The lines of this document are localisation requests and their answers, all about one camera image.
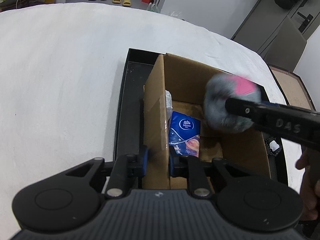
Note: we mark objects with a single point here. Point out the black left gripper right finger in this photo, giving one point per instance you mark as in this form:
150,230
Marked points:
192,169

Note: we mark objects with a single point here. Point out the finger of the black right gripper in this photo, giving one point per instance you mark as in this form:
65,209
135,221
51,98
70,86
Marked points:
291,123

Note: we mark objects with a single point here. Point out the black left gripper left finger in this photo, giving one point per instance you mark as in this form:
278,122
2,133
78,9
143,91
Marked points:
126,173

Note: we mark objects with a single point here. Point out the brown cardboard box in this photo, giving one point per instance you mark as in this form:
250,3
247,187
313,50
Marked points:
186,81

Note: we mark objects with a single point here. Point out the grey pink plush toy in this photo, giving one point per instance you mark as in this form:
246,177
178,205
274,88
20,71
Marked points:
220,88

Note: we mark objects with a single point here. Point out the person's right hand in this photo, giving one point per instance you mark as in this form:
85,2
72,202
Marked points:
309,193

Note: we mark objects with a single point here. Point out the black white small pouch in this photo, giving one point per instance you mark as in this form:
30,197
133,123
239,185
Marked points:
273,148

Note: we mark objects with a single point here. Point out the blue tissue pack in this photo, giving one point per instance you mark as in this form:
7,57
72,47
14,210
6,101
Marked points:
184,134

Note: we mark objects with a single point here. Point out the white wrapped tissue roll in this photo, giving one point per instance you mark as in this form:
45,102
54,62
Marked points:
169,106

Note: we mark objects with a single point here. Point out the black shallow tray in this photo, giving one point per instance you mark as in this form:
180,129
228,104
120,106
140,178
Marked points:
130,109

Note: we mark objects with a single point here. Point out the white table cloth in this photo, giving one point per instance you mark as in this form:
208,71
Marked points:
61,72

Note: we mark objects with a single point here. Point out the clear plastic bag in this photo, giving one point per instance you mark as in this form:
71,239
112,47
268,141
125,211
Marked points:
176,14

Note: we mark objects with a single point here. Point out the green plastic bag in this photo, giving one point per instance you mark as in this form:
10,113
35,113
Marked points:
153,8

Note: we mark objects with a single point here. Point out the right yellow slipper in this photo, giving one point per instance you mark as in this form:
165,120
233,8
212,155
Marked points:
126,3

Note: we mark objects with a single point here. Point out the brown board black frame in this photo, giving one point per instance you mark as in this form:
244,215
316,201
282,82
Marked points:
293,88

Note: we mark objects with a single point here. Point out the grey door with handle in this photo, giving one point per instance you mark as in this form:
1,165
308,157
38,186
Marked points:
262,24

